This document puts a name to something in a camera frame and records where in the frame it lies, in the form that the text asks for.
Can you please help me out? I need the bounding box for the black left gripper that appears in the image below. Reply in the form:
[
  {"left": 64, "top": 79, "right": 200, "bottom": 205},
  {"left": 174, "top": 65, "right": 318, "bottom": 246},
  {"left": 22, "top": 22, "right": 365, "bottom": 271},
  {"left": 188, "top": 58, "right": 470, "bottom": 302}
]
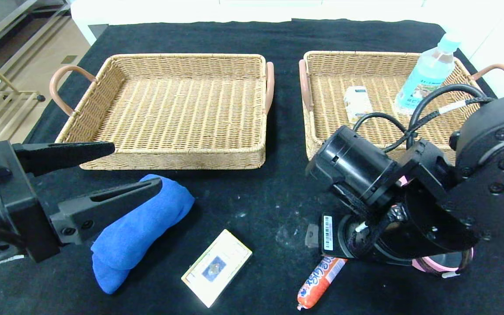
[{"left": 0, "top": 140, "right": 162, "bottom": 264}]

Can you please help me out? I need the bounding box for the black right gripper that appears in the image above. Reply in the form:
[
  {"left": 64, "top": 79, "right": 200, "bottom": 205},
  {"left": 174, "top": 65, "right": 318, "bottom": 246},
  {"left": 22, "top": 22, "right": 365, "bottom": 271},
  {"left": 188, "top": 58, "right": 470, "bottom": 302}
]
[{"left": 304, "top": 213, "right": 357, "bottom": 259}]

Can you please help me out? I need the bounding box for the orange packaged sausage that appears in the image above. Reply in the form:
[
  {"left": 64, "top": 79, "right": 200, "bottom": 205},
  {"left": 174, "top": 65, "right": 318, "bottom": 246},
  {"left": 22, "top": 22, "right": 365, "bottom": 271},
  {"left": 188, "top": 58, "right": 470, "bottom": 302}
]
[{"left": 297, "top": 257, "right": 348, "bottom": 310}]

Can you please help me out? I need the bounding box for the pink cup with handle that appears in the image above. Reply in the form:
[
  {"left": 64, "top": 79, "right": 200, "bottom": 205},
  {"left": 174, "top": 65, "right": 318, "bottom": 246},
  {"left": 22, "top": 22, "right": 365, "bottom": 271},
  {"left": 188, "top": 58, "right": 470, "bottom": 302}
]
[{"left": 412, "top": 247, "right": 475, "bottom": 279}]

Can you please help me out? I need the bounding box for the white box with green label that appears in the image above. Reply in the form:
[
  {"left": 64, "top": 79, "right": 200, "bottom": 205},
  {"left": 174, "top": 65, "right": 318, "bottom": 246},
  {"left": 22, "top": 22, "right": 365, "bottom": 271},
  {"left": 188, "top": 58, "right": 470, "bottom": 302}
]
[{"left": 344, "top": 86, "right": 374, "bottom": 124}]

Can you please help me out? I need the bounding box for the clear bottle with blue cap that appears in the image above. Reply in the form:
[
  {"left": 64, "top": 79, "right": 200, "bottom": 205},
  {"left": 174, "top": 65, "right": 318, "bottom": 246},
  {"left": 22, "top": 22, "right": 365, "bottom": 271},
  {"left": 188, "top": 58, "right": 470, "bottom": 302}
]
[{"left": 394, "top": 33, "right": 462, "bottom": 115}]

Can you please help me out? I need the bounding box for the blue towel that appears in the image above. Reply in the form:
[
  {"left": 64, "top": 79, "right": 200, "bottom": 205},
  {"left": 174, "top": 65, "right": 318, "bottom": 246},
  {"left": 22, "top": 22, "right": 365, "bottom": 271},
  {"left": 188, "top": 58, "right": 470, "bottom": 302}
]
[{"left": 91, "top": 174, "right": 196, "bottom": 294}]

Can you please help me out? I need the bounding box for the black table cloth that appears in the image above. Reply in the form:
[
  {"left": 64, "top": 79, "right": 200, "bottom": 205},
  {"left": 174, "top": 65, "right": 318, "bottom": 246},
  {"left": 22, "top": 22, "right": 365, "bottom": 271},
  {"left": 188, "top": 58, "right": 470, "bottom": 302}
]
[{"left": 0, "top": 18, "right": 504, "bottom": 315}]

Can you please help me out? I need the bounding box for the wooden slatted rack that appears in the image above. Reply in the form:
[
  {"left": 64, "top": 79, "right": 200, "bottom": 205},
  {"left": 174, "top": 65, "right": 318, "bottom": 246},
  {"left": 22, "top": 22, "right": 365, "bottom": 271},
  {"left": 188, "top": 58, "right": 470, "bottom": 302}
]
[{"left": 0, "top": 66, "right": 46, "bottom": 151}]

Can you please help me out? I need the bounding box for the playing card box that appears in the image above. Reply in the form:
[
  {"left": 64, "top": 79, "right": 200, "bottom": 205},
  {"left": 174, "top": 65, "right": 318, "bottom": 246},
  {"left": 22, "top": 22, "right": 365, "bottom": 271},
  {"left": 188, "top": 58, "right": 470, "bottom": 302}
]
[{"left": 181, "top": 229, "right": 253, "bottom": 308}]

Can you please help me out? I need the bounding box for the braided black cable white sleeve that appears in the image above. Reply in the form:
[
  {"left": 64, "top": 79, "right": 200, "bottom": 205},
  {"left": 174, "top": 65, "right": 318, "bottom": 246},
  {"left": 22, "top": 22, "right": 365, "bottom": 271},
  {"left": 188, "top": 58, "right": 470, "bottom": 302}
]
[{"left": 347, "top": 206, "right": 410, "bottom": 259}]

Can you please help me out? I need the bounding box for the wicker basket with brown handles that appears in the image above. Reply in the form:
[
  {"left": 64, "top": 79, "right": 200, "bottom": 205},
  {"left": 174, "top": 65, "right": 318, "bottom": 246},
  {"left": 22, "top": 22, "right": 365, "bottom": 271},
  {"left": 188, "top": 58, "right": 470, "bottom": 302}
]
[
  {"left": 298, "top": 50, "right": 504, "bottom": 161},
  {"left": 50, "top": 53, "right": 275, "bottom": 170}
]

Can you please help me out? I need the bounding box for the black cable with white label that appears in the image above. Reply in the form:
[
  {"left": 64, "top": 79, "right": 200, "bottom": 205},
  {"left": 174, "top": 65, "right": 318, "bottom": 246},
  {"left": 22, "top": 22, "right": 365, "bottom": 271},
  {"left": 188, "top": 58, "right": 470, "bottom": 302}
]
[{"left": 383, "top": 96, "right": 496, "bottom": 154}]

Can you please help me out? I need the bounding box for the smooth black camera cable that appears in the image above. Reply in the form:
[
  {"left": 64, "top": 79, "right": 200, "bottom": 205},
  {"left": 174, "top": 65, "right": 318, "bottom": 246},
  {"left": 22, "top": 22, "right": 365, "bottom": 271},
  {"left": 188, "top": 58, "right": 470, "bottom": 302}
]
[{"left": 352, "top": 83, "right": 490, "bottom": 151}]

